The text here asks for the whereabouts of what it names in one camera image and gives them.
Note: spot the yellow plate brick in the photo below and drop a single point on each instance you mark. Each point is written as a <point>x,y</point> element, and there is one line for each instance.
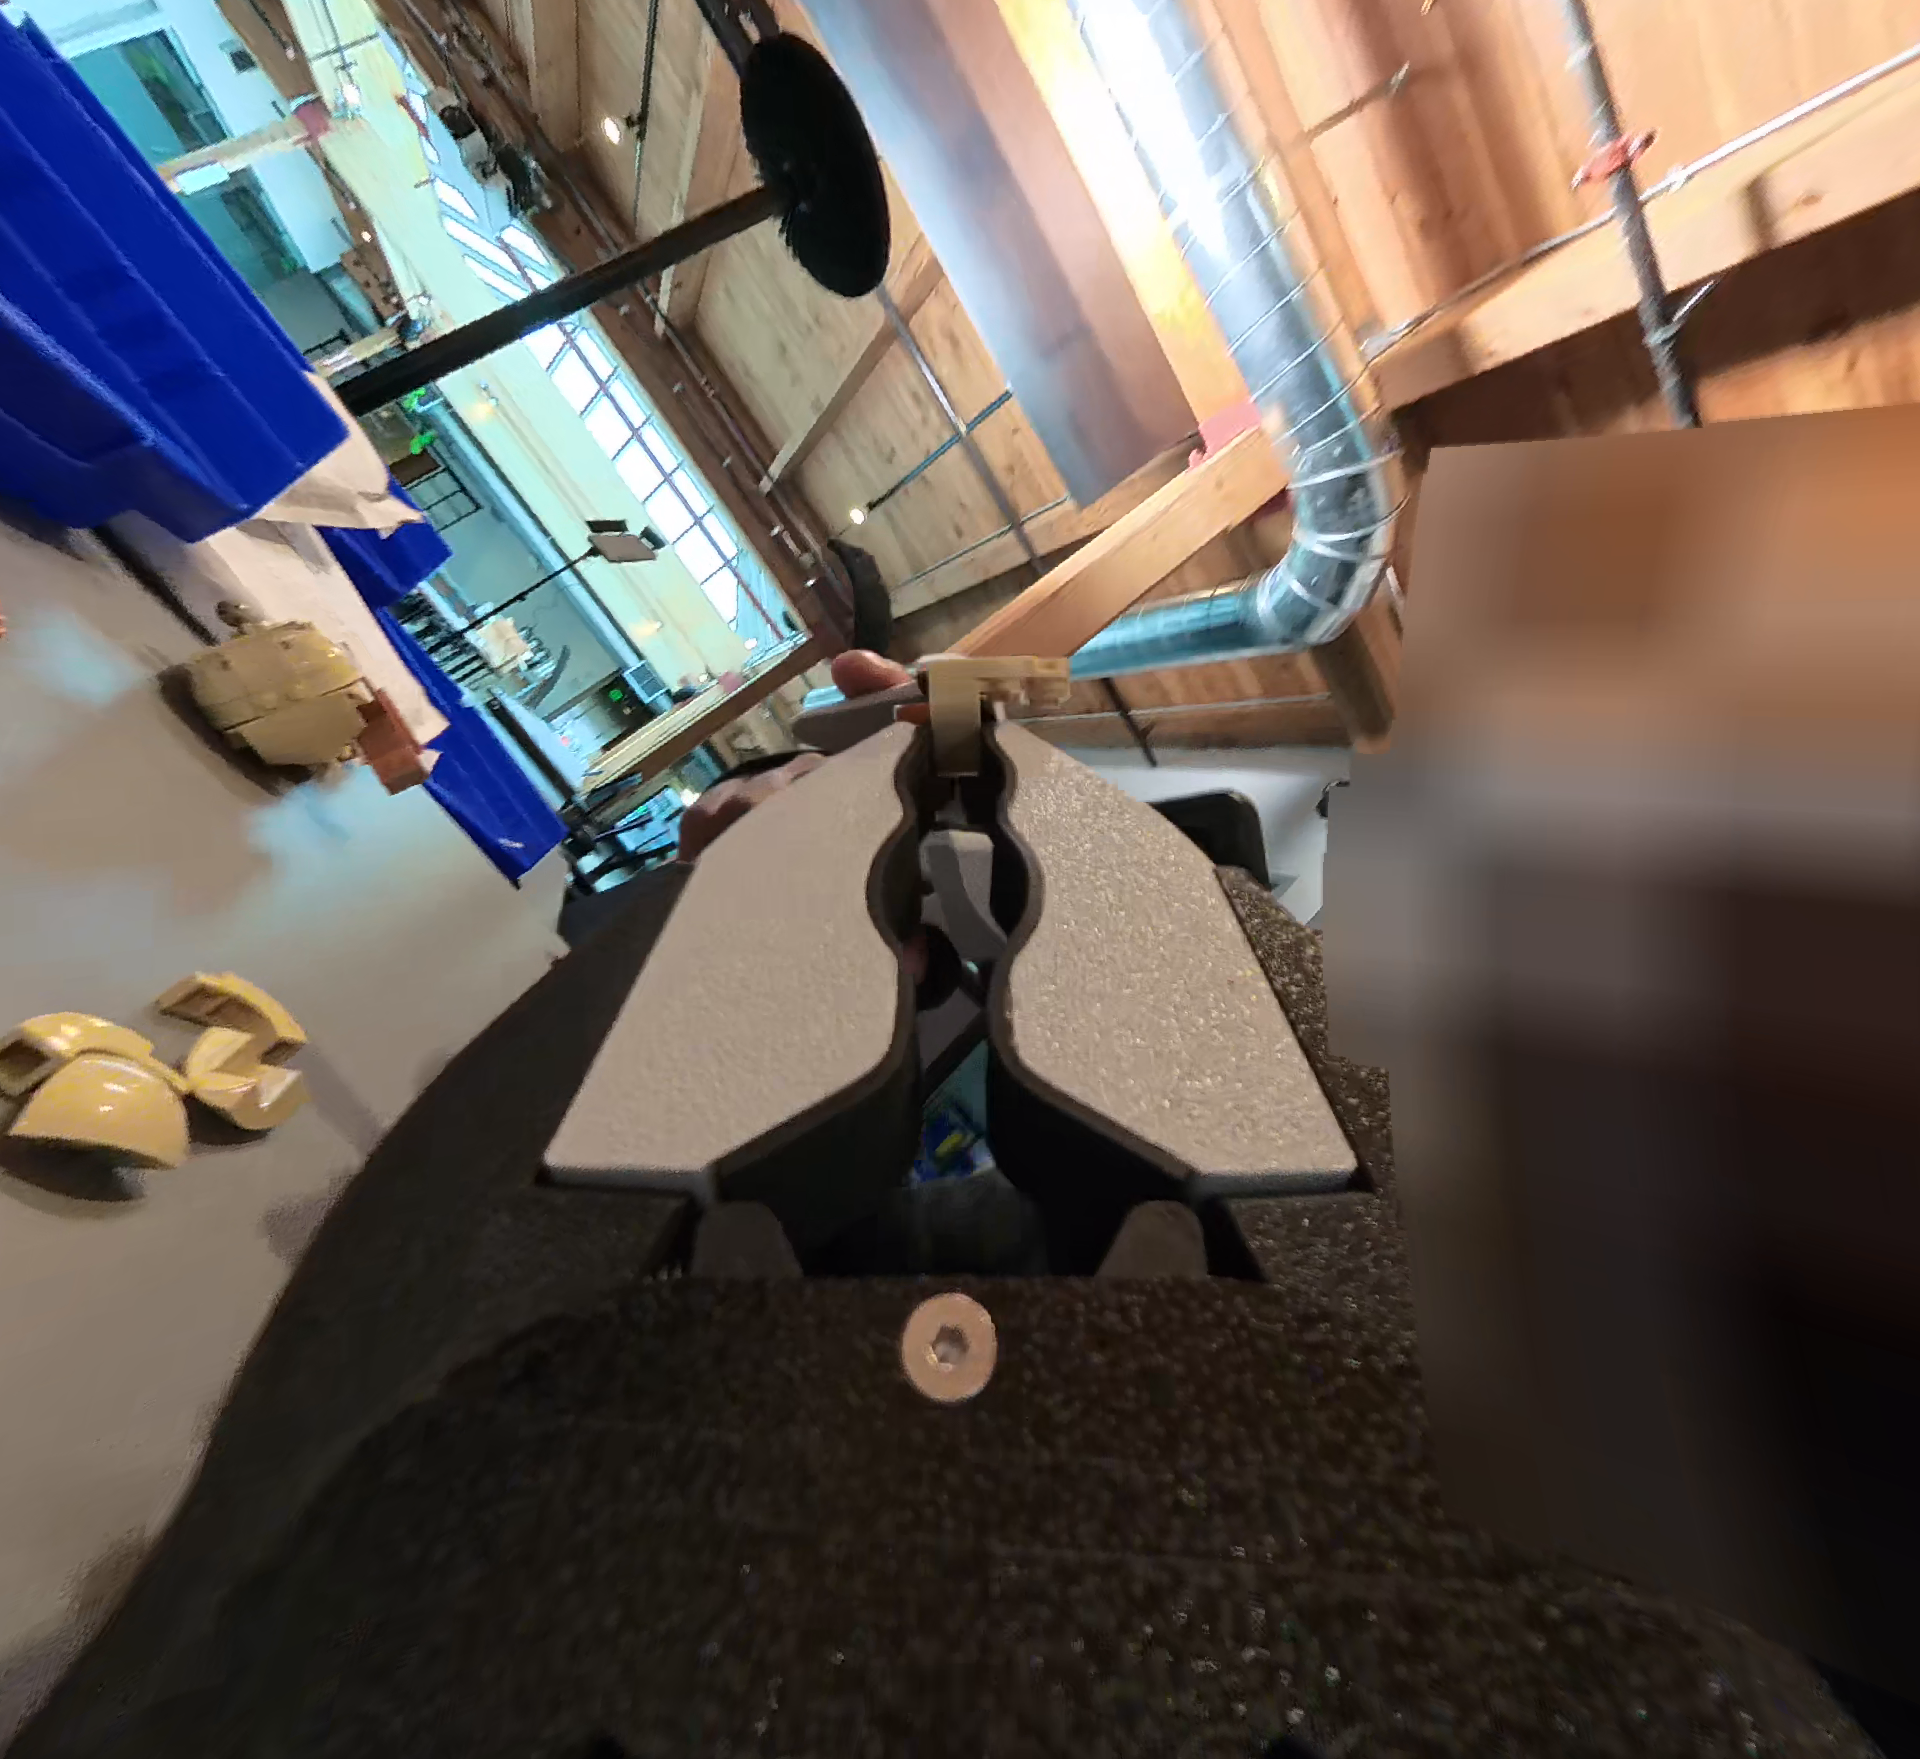
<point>960,694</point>

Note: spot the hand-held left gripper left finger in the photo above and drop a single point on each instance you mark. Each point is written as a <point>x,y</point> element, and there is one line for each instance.
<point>736,1010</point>

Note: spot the black floor lamp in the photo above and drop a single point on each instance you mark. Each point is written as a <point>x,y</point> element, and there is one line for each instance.
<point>811,164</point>

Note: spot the silver ventilation duct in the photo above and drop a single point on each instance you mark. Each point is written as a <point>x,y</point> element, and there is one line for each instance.
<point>1201,139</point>

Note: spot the tan quarter-round brick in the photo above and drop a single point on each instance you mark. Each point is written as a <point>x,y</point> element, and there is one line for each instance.
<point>234,1046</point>
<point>91,1093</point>

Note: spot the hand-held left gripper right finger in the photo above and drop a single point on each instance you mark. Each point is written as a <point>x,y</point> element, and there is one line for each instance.
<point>1170,1010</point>

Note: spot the partly built tan brick model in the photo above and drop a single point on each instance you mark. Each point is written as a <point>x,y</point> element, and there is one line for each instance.
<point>286,694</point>

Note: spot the blue plastic bin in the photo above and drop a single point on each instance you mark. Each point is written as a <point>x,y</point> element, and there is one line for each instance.
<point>449,710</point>
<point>136,319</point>

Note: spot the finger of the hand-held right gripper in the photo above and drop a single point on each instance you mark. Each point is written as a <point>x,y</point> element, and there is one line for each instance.
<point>959,897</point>

